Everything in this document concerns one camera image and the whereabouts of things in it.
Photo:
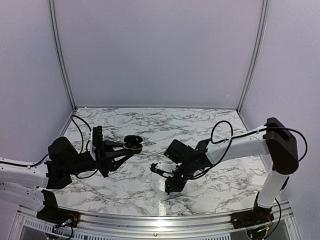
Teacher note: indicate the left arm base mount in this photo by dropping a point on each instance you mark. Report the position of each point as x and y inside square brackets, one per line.
[51, 212]

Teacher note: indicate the front aluminium rail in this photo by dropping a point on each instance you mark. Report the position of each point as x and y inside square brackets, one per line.
[102, 226]

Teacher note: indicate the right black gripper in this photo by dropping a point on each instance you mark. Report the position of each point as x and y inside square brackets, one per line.
[170, 184]

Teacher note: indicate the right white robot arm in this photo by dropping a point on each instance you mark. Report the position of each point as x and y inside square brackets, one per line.
[272, 139]

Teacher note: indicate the left aluminium frame post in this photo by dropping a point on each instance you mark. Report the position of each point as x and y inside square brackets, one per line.
[59, 54]

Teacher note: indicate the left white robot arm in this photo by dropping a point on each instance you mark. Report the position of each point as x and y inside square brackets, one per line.
[31, 185]

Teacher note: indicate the aluminium frame post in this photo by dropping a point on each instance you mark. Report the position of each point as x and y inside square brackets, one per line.
[255, 54]
[59, 54]

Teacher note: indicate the black earbud charging case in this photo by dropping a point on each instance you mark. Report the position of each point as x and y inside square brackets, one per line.
[133, 142]

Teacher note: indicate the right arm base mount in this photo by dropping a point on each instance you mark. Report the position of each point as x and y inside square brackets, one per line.
[255, 216]

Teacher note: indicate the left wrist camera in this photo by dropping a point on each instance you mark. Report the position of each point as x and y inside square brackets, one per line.
[92, 148]

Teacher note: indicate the right aluminium frame post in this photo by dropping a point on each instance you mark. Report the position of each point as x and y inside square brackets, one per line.
[255, 54]

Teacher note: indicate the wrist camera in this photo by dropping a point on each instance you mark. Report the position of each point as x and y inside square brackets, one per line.
[163, 169]
[92, 148]

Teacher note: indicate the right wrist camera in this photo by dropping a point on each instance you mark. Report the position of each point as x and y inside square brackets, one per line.
[163, 169]

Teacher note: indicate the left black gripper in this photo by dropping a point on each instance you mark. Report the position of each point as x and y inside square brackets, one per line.
[101, 163]

